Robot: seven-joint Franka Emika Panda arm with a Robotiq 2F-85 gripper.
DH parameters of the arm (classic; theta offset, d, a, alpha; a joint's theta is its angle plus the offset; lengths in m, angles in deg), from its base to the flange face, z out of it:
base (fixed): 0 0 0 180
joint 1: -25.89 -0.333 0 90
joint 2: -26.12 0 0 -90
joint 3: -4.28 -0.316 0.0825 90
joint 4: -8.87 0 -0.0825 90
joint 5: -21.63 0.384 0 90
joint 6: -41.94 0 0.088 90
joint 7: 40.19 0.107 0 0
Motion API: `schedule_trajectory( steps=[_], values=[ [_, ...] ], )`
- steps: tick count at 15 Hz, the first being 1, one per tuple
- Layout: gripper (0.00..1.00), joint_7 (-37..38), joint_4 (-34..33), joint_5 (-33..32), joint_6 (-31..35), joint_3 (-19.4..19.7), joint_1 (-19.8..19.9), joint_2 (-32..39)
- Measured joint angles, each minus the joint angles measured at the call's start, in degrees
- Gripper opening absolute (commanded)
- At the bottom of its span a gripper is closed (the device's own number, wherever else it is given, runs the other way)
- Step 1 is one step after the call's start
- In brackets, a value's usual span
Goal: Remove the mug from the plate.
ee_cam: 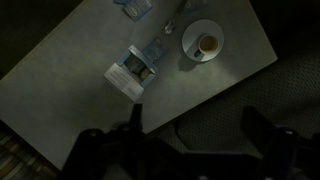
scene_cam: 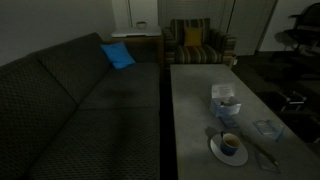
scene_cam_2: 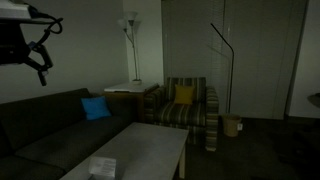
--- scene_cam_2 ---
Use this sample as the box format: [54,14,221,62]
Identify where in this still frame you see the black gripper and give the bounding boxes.
[0,19,54,87]

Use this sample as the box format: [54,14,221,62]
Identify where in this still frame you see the blue throw pillow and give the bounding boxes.
[80,95,113,121]

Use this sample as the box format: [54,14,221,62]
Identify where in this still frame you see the dark patterned fabric sofa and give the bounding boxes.
[0,87,141,180]

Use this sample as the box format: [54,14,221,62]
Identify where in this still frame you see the wooden side table white top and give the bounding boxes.
[103,82,160,123]

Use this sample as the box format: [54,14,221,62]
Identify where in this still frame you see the white two-shade lamp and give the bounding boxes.
[117,11,144,86]

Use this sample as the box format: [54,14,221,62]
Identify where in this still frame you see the white and blue box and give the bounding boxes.
[88,156,118,180]

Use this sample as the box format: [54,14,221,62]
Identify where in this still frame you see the yellow cushion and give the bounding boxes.
[174,84,196,106]

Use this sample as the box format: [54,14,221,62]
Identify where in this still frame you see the striped armchair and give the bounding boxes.
[143,76,220,153]

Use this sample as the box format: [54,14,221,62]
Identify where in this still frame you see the grey window blinds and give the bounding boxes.
[161,0,228,111]

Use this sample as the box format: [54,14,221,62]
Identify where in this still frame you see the thin black floor lamp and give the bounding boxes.
[210,22,236,114]

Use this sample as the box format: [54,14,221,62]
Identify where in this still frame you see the beige waste basket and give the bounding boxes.
[221,113,242,138]

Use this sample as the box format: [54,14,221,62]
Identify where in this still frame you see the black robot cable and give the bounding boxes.
[28,6,64,51]

